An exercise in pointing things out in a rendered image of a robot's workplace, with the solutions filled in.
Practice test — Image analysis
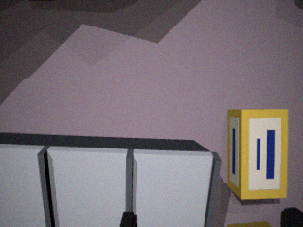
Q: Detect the yellow carton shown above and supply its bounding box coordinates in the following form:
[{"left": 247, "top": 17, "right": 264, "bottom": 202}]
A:
[
  {"left": 227, "top": 109, "right": 288, "bottom": 200},
  {"left": 228, "top": 221, "right": 272, "bottom": 227}
]

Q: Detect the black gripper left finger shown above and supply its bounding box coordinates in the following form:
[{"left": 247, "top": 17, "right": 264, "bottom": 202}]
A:
[{"left": 120, "top": 212, "right": 137, "bottom": 227}]

